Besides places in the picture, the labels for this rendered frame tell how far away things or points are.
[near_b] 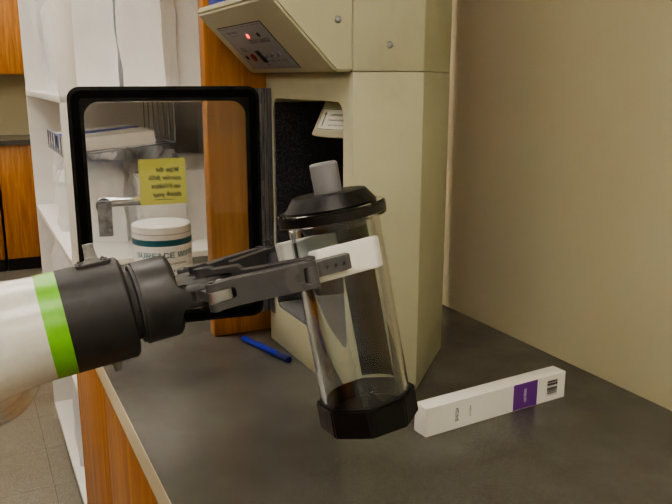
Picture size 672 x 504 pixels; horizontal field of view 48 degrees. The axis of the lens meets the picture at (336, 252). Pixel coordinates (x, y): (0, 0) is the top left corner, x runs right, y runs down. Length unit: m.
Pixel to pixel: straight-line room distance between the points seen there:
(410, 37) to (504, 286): 0.59
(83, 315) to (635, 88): 0.86
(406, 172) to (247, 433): 0.42
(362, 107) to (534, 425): 0.49
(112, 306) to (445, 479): 0.46
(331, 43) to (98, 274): 0.47
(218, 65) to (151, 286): 0.72
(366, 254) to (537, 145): 0.71
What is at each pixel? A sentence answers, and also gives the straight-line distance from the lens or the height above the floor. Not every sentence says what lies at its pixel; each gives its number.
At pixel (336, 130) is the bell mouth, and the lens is 1.11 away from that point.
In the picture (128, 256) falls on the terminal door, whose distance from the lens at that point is 1.28.
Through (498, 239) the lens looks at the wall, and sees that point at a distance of 1.46.
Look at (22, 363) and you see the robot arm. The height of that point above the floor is 1.18.
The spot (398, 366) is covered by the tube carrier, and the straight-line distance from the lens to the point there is 0.75.
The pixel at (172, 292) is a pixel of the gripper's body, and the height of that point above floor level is 1.22.
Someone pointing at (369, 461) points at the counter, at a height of 0.94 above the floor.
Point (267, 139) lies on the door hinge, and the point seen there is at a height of 1.30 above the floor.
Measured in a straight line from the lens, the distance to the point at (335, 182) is 0.73.
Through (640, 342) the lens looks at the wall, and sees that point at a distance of 1.24.
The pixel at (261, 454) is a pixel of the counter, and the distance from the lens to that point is 0.98.
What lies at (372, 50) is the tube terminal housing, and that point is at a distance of 1.02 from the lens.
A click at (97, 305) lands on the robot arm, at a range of 0.65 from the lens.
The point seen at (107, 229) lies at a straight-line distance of 1.25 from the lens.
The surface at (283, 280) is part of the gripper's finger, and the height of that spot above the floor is 1.23.
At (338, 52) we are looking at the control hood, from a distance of 1.00.
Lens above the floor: 1.40
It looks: 13 degrees down
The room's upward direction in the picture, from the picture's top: straight up
